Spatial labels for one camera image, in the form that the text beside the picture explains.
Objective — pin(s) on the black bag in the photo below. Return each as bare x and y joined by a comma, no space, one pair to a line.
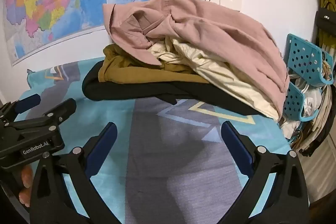
325,20

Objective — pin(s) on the pink jacket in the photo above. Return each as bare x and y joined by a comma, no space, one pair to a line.
223,37

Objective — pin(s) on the blue plastic basket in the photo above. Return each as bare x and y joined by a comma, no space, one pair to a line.
302,53
292,103

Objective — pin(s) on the teal printed blanket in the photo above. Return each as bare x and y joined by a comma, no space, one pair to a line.
170,161

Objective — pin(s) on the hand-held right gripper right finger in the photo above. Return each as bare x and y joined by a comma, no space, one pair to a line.
236,145

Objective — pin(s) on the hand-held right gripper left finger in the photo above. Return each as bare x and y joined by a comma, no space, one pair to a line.
105,145

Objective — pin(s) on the mustard garment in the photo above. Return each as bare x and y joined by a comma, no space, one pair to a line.
126,69

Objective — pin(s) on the black garment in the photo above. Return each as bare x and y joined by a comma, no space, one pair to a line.
105,87

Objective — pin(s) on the pile of cloth bags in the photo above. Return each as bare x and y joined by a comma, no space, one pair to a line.
315,129

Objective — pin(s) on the cream garment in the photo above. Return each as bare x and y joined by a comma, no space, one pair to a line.
210,66

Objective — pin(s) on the person's left hand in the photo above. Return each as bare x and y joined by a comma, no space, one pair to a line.
25,178

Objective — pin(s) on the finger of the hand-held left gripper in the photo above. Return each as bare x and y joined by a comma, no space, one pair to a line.
26,103
60,109

